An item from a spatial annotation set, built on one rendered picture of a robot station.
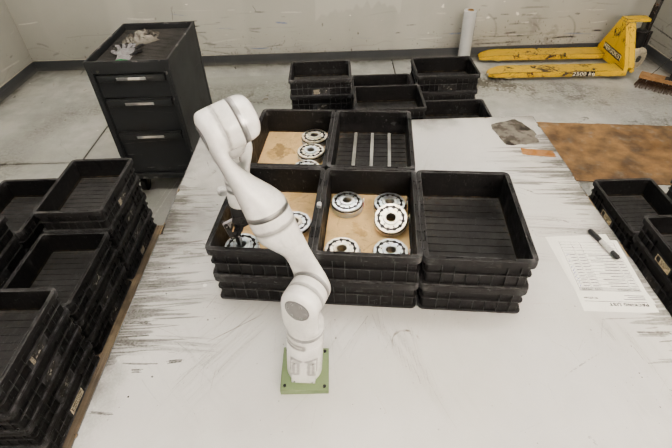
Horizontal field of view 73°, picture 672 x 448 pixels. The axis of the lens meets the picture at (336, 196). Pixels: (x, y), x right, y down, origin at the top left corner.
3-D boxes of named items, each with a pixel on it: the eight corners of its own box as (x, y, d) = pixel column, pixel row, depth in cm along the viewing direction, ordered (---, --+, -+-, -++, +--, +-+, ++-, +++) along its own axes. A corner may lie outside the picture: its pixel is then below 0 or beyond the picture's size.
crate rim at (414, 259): (422, 264, 121) (423, 258, 120) (311, 260, 124) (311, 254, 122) (415, 175, 152) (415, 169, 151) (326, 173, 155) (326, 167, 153)
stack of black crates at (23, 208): (53, 283, 220) (19, 233, 198) (-9, 285, 220) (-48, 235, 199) (87, 226, 251) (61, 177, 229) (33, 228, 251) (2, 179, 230)
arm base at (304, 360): (321, 383, 116) (323, 344, 106) (285, 382, 116) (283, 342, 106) (322, 352, 124) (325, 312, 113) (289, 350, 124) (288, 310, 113)
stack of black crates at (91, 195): (134, 281, 219) (101, 211, 191) (73, 283, 220) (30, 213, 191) (158, 224, 250) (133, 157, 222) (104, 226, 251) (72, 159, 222)
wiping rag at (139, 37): (154, 47, 261) (152, 41, 258) (116, 48, 261) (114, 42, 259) (167, 29, 283) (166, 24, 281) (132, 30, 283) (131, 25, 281)
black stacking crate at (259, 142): (326, 194, 161) (325, 168, 154) (245, 191, 163) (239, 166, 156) (336, 135, 191) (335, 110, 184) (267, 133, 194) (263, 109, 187)
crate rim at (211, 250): (311, 260, 124) (310, 254, 122) (204, 255, 126) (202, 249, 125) (326, 173, 155) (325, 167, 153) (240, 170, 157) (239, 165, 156)
